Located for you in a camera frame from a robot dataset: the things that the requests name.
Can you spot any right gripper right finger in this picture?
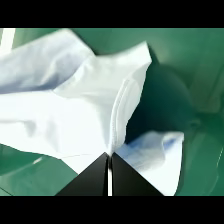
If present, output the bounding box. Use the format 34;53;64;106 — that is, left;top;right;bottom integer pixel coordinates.
111;152;165;197

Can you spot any white T-shirt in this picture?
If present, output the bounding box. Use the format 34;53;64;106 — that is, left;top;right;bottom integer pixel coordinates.
0;28;185;197

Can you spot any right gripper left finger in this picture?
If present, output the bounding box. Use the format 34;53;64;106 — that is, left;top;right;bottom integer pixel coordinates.
55;152;110;197

